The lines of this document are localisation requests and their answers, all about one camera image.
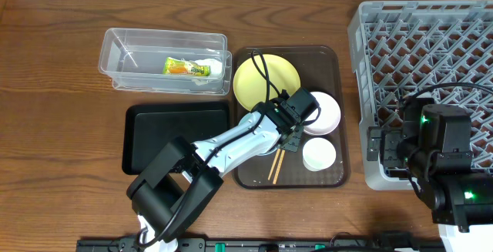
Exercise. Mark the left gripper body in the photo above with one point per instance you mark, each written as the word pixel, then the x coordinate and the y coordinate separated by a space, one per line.
pixel 293 138

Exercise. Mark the green snack wrapper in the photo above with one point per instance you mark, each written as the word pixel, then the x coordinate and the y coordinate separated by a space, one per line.
pixel 182 67

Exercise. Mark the wooden chopstick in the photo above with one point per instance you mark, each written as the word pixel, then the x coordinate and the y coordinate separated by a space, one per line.
pixel 278 166
pixel 276 157

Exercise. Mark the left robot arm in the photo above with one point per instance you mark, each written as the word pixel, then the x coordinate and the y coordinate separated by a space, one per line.
pixel 174 189

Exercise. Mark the light blue bowl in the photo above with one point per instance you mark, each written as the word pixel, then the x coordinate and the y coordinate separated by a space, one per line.
pixel 272 150

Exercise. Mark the wooden chopstick right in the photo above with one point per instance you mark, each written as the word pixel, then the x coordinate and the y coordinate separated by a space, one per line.
pixel 278 166

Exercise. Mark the wooden chopstick left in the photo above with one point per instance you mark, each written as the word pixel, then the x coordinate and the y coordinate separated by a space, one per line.
pixel 276 157

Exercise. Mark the white napkin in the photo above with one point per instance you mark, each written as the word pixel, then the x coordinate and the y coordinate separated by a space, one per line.
pixel 216 71

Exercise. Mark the brown serving tray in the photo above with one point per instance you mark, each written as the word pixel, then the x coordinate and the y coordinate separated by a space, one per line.
pixel 318 68

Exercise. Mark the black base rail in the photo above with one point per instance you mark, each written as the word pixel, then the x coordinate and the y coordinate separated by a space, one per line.
pixel 391 240

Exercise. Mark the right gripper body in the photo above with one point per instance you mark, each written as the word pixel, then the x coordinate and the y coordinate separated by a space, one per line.
pixel 374 144

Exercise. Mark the pink bowl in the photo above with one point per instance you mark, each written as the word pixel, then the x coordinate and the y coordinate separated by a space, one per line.
pixel 329 118

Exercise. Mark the clear plastic bin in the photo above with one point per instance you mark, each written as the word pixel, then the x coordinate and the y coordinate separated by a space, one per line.
pixel 134 59

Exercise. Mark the pale green cup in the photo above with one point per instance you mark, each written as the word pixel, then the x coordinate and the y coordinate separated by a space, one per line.
pixel 318 154

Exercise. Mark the yellow plate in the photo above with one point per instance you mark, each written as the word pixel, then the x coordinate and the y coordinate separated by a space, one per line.
pixel 249 86

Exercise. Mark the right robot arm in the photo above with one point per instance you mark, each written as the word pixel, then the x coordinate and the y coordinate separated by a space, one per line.
pixel 433 146

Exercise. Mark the black tray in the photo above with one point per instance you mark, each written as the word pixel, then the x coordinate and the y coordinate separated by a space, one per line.
pixel 149 127

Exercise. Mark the grey dishwasher rack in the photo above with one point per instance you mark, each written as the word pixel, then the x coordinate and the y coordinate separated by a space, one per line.
pixel 400 47

